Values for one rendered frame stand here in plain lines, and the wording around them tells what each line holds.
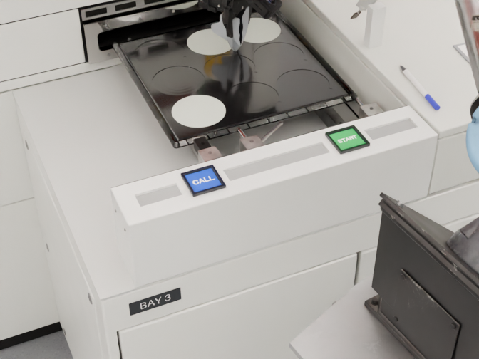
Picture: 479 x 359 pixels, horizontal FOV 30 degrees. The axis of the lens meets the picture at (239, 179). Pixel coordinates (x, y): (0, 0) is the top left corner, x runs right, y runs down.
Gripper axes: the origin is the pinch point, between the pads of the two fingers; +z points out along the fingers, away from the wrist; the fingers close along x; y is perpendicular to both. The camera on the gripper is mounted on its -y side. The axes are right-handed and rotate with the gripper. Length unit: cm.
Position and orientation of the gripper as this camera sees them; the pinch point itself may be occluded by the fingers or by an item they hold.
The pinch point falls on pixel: (239, 45)
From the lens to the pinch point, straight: 182.8
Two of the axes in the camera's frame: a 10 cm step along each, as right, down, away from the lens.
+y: -8.5, -3.5, 4.0
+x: -5.3, 5.6, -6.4
